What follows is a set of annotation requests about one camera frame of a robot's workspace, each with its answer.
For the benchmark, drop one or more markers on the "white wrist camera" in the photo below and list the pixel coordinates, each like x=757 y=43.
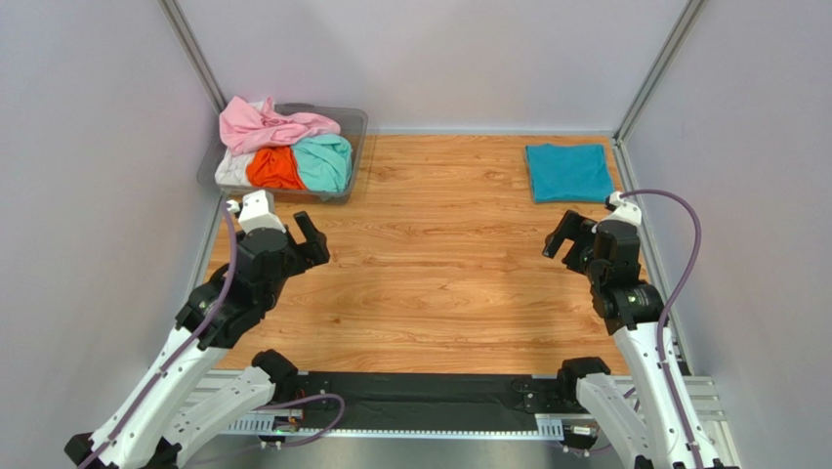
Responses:
x=256 y=211
x=622 y=210

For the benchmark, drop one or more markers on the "mint green t shirt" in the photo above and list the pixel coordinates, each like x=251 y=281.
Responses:
x=324 y=162

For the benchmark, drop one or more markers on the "orange t shirt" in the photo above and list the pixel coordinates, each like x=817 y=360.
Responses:
x=275 y=168

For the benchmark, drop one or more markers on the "pink t shirt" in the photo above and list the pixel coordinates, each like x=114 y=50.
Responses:
x=281 y=130

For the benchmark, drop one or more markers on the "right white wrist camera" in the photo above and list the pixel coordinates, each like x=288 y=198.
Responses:
x=622 y=210

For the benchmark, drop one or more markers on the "aluminium frame rail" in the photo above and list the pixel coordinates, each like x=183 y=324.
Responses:
x=283 y=405

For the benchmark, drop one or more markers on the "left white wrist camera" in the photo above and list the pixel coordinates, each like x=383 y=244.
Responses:
x=256 y=211

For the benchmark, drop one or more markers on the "grey plastic bin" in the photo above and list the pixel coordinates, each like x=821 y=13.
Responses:
x=353 y=126

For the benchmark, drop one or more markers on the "folded teal t shirt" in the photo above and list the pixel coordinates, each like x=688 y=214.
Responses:
x=568 y=173

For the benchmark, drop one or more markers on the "white t shirt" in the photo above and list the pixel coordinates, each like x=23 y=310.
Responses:
x=231 y=170

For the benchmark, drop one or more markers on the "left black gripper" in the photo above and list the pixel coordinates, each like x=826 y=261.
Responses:
x=317 y=250

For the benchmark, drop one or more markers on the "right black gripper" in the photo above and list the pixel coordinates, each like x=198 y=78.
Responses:
x=578 y=242

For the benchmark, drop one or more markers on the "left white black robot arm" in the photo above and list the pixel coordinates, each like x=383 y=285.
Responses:
x=195 y=364

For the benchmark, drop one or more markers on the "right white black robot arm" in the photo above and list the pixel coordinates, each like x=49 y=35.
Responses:
x=663 y=429

